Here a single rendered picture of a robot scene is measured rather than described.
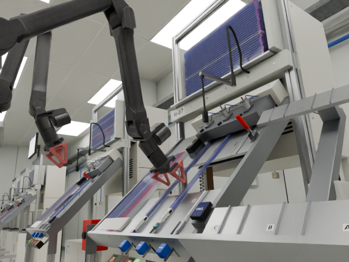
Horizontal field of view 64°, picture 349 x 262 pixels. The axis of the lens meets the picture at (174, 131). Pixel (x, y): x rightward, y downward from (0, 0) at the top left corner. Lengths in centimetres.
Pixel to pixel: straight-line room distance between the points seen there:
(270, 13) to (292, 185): 186
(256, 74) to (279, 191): 181
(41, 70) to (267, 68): 92
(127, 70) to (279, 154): 74
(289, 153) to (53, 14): 101
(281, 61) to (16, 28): 90
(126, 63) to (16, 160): 872
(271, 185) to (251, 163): 207
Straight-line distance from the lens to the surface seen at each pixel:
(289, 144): 129
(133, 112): 96
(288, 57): 120
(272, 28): 125
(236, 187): 82
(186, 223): 80
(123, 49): 99
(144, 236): 86
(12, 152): 961
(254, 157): 90
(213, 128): 119
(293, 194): 283
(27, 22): 89
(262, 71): 124
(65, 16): 93
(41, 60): 132
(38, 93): 125
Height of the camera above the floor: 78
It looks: 17 degrees up
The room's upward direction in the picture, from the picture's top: 2 degrees counter-clockwise
